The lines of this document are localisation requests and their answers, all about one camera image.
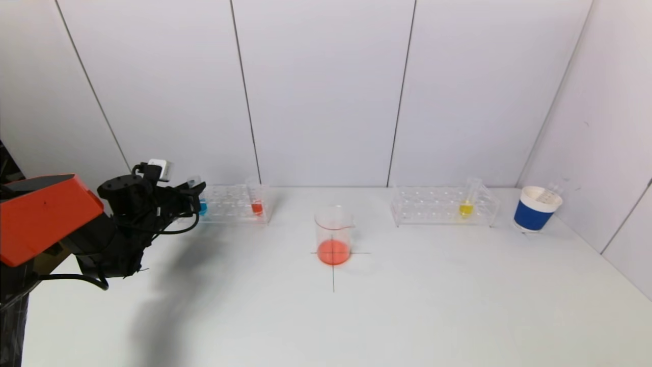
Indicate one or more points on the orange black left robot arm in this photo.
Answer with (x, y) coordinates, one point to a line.
(46, 219)

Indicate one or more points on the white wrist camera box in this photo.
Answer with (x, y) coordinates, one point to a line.
(159, 168)

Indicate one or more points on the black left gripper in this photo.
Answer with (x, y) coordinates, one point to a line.
(194, 191)

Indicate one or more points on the blue white paper cup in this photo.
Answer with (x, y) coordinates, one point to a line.
(531, 216)

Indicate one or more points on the test tube with yellow pigment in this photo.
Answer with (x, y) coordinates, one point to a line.
(465, 209)

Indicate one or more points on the clear graduated plastic test tube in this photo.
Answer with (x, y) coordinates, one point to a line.
(550, 193)

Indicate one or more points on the clear acrylic test tube rack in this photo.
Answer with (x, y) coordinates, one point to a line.
(433, 206)
(229, 204)

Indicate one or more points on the test tube with red pigment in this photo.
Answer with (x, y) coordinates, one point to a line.
(257, 208)

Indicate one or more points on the test tube with blue pigment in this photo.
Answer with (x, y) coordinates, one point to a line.
(202, 208)

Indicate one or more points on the clear glass beaker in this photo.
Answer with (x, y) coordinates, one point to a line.
(333, 252)

